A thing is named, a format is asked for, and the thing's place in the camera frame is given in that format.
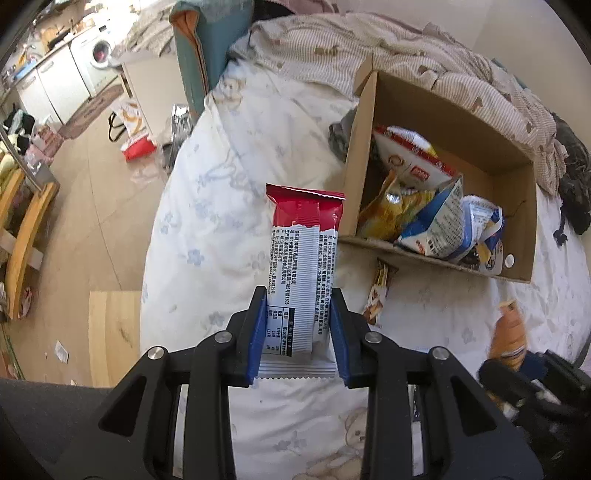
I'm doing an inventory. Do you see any red white snack packet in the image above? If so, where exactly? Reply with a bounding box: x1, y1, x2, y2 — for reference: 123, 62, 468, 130
257, 183, 346, 381

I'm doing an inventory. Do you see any red white shopping bag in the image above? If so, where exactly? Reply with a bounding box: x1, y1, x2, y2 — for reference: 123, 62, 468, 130
107, 98, 156, 162

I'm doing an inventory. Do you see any yellow snack packet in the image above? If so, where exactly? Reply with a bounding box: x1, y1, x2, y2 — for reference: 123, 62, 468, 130
357, 170, 438, 241

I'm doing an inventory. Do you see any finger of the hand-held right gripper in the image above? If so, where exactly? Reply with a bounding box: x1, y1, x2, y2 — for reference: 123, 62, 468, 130
477, 358, 557, 418

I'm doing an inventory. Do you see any white instant noodle bowl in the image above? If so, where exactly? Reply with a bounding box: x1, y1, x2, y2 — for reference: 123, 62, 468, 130
478, 237, 507, 276

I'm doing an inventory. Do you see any beige checked quilt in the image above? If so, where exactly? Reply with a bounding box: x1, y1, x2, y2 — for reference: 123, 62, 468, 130
228, 11, 558, 195

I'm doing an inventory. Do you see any silver foil bag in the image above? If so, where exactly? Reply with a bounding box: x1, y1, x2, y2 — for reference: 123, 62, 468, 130
158, 103, 193, 172

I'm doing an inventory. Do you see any white washing machine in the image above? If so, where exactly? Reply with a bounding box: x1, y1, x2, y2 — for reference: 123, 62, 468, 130
69, 13, 126, 94

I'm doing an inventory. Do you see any grey cloth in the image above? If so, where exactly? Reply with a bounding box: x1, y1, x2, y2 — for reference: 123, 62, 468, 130
328, 110, 357, 163

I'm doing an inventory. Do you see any pink garment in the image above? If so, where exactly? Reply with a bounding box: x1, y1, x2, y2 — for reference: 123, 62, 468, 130
271, 0, 334, 13

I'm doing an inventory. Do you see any white kitchen cabinet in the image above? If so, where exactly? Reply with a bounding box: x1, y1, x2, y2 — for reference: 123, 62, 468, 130
17, 43, 92, 126

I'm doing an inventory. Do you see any large blue white snack bag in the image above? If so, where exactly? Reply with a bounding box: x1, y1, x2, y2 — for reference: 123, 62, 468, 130
396, 176, 465, 260

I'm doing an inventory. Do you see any white box table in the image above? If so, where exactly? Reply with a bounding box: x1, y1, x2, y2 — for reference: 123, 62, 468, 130
110, 50, 188, 140

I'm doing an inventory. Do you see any brown floor rug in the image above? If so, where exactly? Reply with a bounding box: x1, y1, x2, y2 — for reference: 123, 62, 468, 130
57, 82, 126, 140

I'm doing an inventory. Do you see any large white red snack bag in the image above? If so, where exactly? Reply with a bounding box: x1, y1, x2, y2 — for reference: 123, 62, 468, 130
372, 124, 461, 191

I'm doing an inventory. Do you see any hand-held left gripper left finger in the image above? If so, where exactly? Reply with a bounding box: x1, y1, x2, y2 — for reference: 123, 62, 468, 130
51, 286, 267, 480

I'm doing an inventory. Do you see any teal orange mattress pad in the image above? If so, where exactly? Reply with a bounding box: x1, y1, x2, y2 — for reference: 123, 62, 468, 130
167, 0, 256, 121

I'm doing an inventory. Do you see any blue white snack packet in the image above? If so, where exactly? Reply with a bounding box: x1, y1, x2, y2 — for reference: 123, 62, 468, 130
461, 195, 507, 252

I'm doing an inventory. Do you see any cardboard box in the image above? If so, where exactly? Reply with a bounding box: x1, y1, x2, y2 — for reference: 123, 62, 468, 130
338, 52, 539, 284

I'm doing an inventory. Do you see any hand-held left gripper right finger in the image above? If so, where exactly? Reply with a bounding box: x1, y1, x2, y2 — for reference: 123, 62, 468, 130
330, 288, 543, 480

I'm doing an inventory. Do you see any brown snack bar packet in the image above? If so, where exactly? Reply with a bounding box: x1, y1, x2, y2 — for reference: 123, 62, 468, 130
361, 257, 400, 327

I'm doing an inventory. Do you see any orange snack packet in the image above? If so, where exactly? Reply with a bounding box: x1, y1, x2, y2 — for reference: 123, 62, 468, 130
488, 299, 530, 371

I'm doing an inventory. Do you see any dark camouflage garment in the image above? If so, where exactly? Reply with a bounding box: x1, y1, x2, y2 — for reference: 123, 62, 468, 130
549, 112, 591, 237

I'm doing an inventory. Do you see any yellow wooden rack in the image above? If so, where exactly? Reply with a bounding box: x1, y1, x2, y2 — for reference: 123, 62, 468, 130
0, 151, 62, 322

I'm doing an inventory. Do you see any black knotted cord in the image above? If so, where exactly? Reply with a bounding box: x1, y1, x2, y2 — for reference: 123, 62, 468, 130
553, 202, 572, 246

